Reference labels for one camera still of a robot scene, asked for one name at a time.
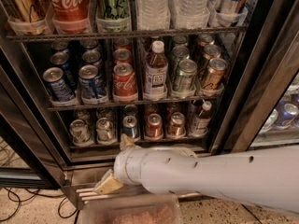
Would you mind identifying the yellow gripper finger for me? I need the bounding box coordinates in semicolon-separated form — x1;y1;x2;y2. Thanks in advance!
93;169;123;194
120;133;135;150

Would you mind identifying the green 7up can front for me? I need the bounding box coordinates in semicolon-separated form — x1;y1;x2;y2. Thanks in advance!
96;118;115;143

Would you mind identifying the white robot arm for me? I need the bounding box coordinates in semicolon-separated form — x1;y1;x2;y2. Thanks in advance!
94;134;299;215

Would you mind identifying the blue can bottom shelf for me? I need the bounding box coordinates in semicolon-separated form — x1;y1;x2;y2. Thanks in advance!
122;116;139;139

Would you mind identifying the steel fridge base grille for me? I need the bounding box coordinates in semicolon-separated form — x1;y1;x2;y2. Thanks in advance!
62;154;213;208

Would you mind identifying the red can bottom shelf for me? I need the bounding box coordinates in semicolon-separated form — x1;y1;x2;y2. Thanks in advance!
145;113;163;139

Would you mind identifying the green can bottom left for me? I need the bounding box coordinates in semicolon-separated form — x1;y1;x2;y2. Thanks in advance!
70;119;93;147

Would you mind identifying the orange can bottom shelf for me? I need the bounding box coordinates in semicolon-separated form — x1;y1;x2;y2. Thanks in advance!
167;112;185;137

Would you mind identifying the red Coca-Cola can middle shelf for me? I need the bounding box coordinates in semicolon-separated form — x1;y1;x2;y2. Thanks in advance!
113;63;136;97

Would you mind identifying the blue pepsi can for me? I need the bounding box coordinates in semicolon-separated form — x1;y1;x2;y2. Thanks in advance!
43;67;75;102
78;65;107;99

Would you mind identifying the tea bottle bottom shelf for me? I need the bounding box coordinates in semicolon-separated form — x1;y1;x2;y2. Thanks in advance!
189;101;212;136

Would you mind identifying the blue Pepsi can front left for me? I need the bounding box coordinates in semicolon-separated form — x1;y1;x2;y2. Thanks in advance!
43;67;75;102

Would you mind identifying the green can middle shelf front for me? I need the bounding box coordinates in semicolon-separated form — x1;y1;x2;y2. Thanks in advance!
172;59;197;92

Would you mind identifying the gold can middle shelf front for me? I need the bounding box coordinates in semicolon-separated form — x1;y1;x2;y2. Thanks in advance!
200;58;227;91

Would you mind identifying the fridge glass door right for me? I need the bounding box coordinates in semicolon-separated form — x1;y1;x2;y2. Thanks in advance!
210;0;299;153

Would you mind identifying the green LaCroix can top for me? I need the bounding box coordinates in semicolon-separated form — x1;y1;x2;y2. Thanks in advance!
97;0;130;32

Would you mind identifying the large Coca-Cola can top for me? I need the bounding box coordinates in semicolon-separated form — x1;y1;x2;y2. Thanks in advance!
50;0;90;34

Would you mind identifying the blue can right compartment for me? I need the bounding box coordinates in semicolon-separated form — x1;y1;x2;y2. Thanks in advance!
274;103;299;129

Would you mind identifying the gold can top left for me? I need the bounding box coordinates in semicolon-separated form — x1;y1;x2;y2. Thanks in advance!
1;0;50;35

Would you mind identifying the clear plastic bin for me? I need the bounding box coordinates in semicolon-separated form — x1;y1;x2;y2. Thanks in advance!
80;194;182;224

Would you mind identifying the tea bottle white cap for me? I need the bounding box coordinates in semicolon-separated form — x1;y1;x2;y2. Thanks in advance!
144;40;168;95

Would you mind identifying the water bottle top left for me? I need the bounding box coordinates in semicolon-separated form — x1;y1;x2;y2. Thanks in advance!
136;0;170;30

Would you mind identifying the water bottle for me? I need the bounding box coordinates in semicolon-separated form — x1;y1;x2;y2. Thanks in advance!
136;0;170;30
169;0;210;29

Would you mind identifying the water bottle top right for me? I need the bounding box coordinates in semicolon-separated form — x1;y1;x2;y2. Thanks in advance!
169;0;210;29

